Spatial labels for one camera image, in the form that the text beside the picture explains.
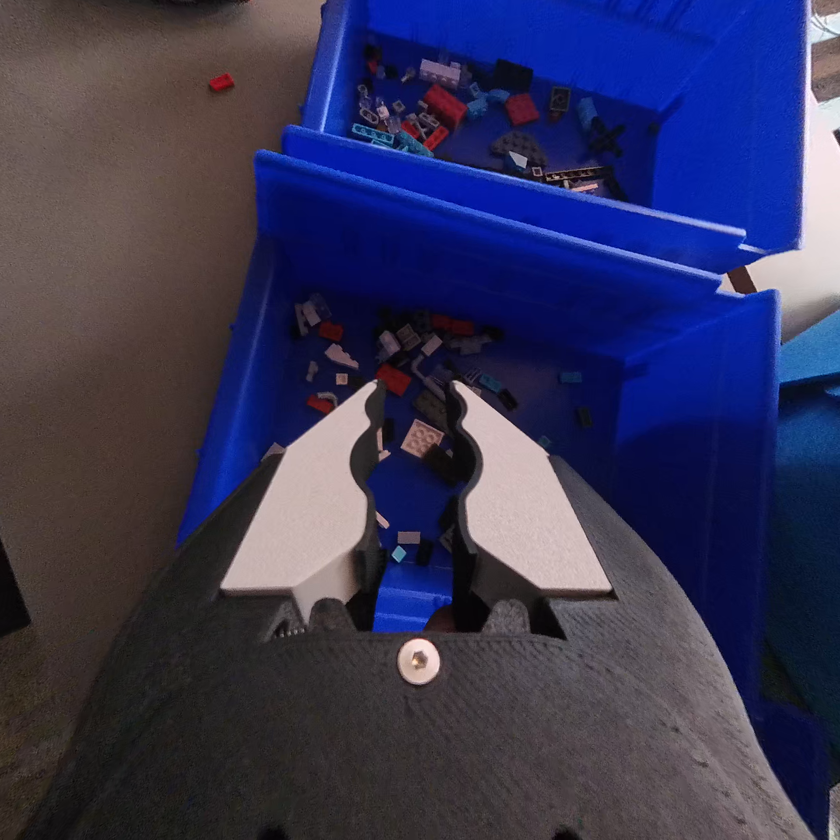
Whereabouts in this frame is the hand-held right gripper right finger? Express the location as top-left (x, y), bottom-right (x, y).
top-left (441, 379), bottom-right (616, 634)

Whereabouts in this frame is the grey desk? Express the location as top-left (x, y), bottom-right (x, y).
top-left (0, 0), bottom-right (368, 840)

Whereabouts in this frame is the pile of large toy bricks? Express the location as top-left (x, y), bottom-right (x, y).
top-left (354, 46), bottom-right (631, 201)

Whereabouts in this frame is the large blue plastic bin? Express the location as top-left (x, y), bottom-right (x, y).
top-left (282, 0), bottom-right (815, 273)

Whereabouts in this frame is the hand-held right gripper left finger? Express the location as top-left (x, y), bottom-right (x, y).
top-left (220, 379), bottom-right (389, 618)

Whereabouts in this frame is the pile of small toy bricks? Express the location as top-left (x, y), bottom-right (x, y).
top-left (289, 292), bottom-right (595, 568)

